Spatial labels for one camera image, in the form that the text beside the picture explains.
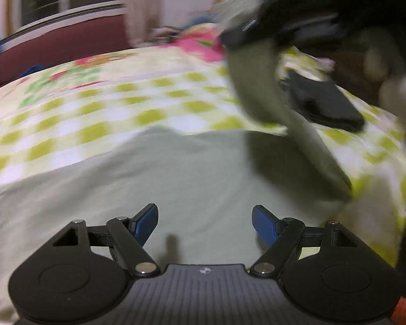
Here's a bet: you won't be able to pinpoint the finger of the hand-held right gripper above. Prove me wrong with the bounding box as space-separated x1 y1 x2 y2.
281 70 365 133
220 0 342 50

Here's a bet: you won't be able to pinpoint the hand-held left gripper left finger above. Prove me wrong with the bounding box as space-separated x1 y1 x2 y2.
52 204 160 277

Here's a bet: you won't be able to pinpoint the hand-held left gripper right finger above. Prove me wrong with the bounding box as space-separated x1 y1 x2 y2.
250 205 359 277

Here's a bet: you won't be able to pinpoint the pale green pants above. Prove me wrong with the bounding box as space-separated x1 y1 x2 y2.
0 0 359 325

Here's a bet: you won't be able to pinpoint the person's right hand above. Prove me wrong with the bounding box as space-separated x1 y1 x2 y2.
364 30 406 153

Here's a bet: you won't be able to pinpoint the pink printed quilt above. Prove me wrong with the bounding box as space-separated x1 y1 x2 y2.
174 23 231 62

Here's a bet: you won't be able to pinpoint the beige curtain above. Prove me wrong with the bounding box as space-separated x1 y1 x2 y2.
117 0 165 48

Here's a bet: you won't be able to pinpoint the green checkered bed sheet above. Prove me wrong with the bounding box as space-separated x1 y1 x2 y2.
0 45 406 268

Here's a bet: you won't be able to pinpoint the maroon sofa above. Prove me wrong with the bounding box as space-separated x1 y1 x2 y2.
0 14 131 87

